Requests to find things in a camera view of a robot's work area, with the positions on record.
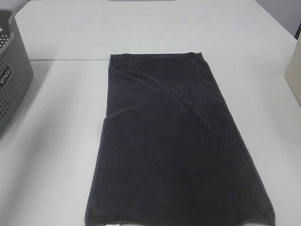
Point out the beige box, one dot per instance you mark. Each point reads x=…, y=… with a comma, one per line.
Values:
x=293, y=72

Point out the grey perforated plastic basket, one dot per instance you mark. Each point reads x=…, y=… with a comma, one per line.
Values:
x=16, y=72

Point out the dark navy towel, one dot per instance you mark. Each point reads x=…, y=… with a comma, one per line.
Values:
x=170, y=152

